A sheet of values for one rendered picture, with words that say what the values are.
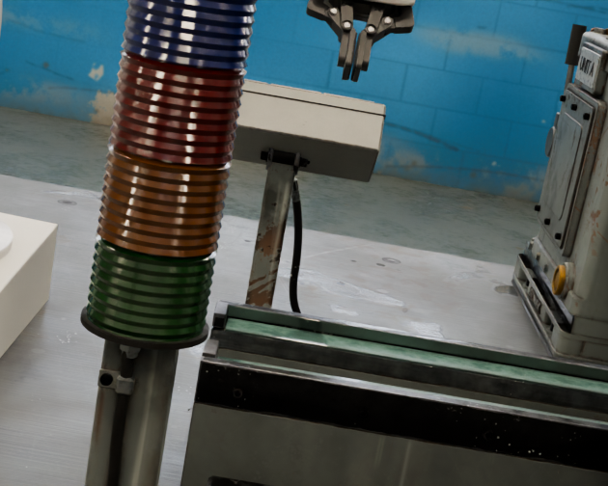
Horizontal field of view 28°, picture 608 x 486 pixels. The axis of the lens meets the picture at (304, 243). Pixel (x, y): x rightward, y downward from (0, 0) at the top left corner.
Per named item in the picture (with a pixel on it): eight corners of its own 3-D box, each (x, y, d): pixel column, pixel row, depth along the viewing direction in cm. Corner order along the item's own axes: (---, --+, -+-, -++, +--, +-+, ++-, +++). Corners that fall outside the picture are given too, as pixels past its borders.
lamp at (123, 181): (223, 234, 62) (236, 149, 61) (211, 267, 57) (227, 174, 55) (107, 215, 62) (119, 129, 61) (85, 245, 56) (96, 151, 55)
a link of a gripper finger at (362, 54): (363, 7, 118) (354, 66, 115) (395, 13, 118) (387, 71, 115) (358, 24, 121) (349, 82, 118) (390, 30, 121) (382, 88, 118)
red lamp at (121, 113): (236, 149, 61) (251, 62, 60) (227, 174, 55) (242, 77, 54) (119, 129, 61) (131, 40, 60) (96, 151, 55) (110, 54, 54)
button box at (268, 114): (370, 184, 116) (376, 136, 118) (380, 150, 110) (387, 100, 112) (193, 153, 116) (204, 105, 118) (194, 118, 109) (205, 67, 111)
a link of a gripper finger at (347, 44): (329, 1, 118) (319, 59, 115) (361, 7, 118) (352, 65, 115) (325, 18, 121) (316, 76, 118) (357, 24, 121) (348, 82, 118)
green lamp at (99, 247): (209, 316, 63) (223, 234, 62) (198, 356, 58) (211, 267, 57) (96, 297, 63) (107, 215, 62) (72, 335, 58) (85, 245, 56)
